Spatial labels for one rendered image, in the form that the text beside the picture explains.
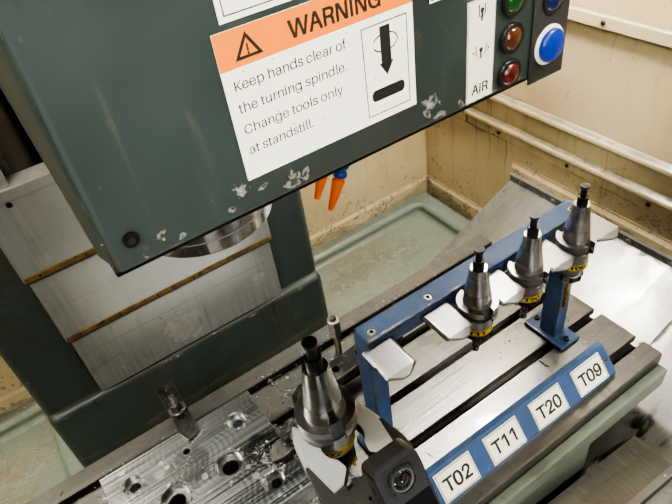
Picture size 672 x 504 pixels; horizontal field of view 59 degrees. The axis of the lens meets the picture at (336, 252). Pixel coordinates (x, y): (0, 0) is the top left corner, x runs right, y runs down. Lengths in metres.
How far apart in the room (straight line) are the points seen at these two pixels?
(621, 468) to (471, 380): 0.34
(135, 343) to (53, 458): 0.53
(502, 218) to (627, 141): 0.41
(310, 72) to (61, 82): 0.16
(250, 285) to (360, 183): 0.72
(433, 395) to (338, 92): 0.85
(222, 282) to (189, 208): 0.92
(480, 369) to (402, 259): 0.78
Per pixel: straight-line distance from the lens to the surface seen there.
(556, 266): 1.01
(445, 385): 1.23
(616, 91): 1.51
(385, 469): 0.52
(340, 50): 0.44
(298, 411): 0.63
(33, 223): 1.12
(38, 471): 1.78
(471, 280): 0.88
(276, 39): 0.41
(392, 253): 1.98
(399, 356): 0.87
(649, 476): 1.39
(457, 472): 1.08
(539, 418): 1.16
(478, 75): 0.54
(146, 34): 0.37
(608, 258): 1.63
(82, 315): 1.25
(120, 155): 0.39
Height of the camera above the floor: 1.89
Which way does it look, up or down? 41 degrees down
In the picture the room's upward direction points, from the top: 9 degrees counter-clockwise
